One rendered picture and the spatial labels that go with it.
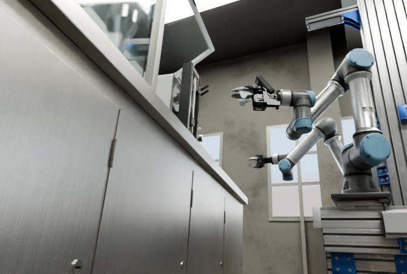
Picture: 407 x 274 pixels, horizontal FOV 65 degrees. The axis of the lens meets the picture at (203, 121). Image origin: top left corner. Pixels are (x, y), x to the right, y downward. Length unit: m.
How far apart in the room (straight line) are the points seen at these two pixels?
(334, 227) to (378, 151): 0.36
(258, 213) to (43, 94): 3.87
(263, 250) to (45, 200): 3.79
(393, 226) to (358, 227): 0.17
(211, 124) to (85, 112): 4.30
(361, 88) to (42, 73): 1.31
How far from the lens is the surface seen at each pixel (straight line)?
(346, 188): 1.54
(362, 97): 1.53
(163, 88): 1.69
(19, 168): 0.47
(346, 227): 1.49
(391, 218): 1.37
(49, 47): 0.54
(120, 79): 0.66
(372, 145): 1.43
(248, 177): 4.36
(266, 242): 4.18
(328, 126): 2.17
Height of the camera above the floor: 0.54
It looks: 23 degrees up
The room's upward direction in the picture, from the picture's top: 3 degrees clockwise
